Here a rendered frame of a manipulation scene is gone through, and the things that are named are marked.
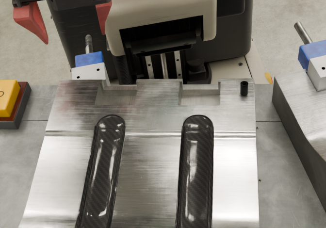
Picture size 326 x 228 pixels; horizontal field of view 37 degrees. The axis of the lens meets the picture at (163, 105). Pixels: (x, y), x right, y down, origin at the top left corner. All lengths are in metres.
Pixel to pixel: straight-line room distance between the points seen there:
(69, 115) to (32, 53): 1.49
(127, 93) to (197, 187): 0.18
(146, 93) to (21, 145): 0.22
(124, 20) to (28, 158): 0.34
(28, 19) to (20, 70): 1.43
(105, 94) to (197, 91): 0.13
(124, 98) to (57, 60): 1.38
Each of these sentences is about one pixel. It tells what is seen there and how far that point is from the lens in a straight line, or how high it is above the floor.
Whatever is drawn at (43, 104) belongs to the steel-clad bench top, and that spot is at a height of 0.80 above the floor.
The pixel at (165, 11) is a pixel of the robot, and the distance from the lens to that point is 0.92.
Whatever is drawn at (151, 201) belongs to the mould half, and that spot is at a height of 0.88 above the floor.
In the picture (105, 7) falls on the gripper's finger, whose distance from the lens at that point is 0.61.
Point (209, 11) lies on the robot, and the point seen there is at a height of 0.75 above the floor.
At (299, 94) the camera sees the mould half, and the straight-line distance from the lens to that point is 0.67.
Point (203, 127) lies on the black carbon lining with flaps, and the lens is 0.59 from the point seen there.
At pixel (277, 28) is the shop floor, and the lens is 2.04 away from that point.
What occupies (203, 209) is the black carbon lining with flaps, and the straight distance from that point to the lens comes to 0.54.
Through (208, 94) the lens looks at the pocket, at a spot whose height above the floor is 0.86.
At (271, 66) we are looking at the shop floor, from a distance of 1.89.
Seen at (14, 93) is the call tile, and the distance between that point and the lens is 0.77.
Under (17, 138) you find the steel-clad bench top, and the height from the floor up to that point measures 0.80.
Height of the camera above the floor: 1.36
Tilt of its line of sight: 50 degrees down
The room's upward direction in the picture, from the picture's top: 10 degrees counter-clockwise
